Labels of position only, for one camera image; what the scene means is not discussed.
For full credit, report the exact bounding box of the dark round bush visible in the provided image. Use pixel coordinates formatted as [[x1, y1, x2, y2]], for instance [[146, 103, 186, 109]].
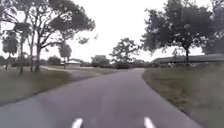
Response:
[[113, 60, 132, 70]]

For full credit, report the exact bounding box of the slender tree with sparse crown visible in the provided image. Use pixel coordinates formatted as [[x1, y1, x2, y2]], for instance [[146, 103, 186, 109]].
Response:
[[109, 37, 140, 64]]

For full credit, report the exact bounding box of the pale side path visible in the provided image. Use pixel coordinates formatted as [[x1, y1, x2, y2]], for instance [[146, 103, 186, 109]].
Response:
[[39, 65, 118, 83]]

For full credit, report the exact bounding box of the grey asphalt path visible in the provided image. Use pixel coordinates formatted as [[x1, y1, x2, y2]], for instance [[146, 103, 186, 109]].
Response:
[[0, 67, 204, 128]]

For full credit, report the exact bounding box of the small pale building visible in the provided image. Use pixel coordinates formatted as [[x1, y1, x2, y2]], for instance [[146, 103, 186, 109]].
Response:
[[63, 59, 83, 69]]

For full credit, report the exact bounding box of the small dark tree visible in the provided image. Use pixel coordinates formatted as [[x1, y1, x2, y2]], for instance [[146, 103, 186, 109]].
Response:
[[1, 31, 19, 71], [58, 42, 73, 69]]

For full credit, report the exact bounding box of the robot's own part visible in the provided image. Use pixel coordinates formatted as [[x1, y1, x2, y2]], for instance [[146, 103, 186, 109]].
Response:
[[143, 116, 156, 128], [71, 117, 84, 128]]

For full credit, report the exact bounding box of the large spreading tree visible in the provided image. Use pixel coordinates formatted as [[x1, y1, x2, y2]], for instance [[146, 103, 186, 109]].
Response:
[[26, 0, 97, 73]]

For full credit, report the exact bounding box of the broad dark tree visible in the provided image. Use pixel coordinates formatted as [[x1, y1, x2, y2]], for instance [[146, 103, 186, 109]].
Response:
[[140, 0, 214, 64]]

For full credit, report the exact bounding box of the green grass verge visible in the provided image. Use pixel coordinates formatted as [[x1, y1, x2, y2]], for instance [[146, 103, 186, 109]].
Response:
[[142, 63, 224, 128]]

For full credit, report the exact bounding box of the grass with bare patches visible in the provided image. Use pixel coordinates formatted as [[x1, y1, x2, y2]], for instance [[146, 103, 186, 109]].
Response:
[[0, 65, 118, 108]]

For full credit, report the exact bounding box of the long low building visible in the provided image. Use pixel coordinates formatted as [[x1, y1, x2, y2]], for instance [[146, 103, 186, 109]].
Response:
[[150, 53, 224, 66]]

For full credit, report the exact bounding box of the thin-trunked tree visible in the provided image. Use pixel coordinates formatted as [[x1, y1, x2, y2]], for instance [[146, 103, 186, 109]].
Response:
[[0, 0, 34, 75]]

